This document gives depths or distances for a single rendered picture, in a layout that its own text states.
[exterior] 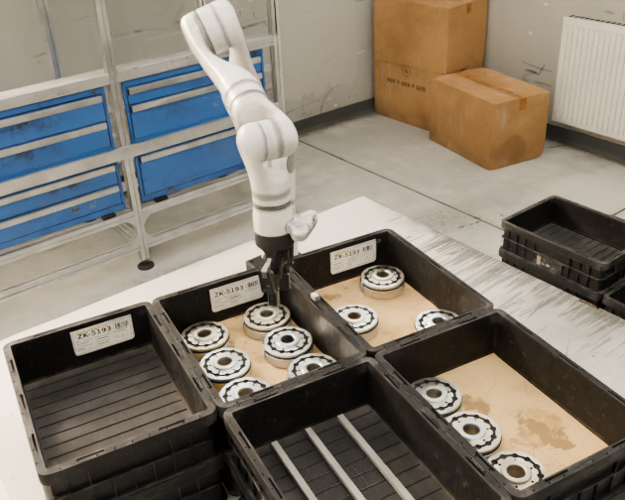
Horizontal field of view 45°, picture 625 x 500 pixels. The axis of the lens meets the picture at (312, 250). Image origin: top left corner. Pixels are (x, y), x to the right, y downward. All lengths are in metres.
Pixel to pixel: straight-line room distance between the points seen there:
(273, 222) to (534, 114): 3.31
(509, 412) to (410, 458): 0.22
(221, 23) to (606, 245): 1.69
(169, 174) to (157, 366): 2.01
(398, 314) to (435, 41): 3.31
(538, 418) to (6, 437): 1.08
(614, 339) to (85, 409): 1.20
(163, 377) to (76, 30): 2.80
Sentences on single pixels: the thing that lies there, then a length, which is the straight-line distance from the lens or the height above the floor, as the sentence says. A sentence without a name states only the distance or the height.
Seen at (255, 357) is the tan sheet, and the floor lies 0.83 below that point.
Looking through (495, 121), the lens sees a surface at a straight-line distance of 4.34.
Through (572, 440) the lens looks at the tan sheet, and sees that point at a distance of 1.42.
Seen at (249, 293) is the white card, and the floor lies 0.88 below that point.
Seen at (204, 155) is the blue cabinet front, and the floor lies 0.45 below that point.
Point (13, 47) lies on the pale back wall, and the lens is 4.02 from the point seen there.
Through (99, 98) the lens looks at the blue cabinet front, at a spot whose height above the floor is 0.84.
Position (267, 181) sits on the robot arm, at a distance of 1.30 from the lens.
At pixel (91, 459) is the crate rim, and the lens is 1.28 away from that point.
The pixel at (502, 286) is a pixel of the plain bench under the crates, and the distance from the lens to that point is 2.04.
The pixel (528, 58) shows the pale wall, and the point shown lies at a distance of 4.94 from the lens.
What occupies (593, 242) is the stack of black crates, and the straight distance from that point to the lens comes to 2.75.
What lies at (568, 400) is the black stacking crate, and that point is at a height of 0.86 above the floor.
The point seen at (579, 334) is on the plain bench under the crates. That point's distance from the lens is 1.90.
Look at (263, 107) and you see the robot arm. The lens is 1.33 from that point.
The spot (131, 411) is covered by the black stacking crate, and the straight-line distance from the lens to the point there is 1.50.
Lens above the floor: 1.79
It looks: 30 degrees down
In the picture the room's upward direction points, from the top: 3 degrees counter-clockwise
